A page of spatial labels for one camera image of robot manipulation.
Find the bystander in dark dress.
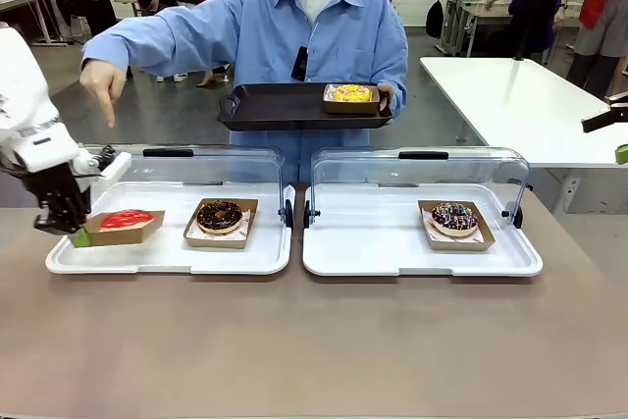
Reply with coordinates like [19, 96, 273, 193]
[485, 0, 578, 67]

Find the white table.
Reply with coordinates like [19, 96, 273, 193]
[419, 55, 628, 214]

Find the clear display lid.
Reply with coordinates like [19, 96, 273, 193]
[76, 143, 295, 229]
[303, 146, 532, 230]

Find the yellow sprinkled donut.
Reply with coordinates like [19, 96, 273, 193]
[332, 83, 373, 102]

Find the person's left hand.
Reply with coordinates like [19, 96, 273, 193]
[377, 83, 396, 114]

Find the person's right hand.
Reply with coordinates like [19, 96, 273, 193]
[79, 60, 130, 130]

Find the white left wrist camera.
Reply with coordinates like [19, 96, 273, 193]
[73, 144, 132, 197]

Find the yellow glazed donut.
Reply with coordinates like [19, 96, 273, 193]
[322, 83, 382, 115]

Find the bystander in grey shorts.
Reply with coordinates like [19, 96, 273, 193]
[566, 0, 628, 101]

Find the white display tray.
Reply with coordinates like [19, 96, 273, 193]
[302, 183, 545, 277]
[44, 181, 294, 276]

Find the sprinkled chocolate donut in box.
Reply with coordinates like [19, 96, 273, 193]
[417, 199, 497, 252]

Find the person's left forearm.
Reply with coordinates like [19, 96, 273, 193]
[380, 60, 409, 119]

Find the paper liner under dark donut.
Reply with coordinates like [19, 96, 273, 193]
[421, 207, 485, 242]

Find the background work table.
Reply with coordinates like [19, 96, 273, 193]
[436, 0, 521, 58]

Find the person in blue shirt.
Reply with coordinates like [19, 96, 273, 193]
[80, 0, 409, 183]

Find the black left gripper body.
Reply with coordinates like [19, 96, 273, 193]
[22, 166, 94, 224]

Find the dark serving tray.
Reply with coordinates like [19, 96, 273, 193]
[218, 82, 393, 132]

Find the dark donut with coloured sprinkles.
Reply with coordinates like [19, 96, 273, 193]
[430, 201, 481, 237]

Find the person's right forearm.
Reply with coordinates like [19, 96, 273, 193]
[81, 9, 183, 72]

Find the red glazed donut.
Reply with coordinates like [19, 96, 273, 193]
[99, 209, 153, 230]
[81, 210, 167, 247]

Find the black backpack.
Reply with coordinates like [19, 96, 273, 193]
[425, 0, 445, 39]

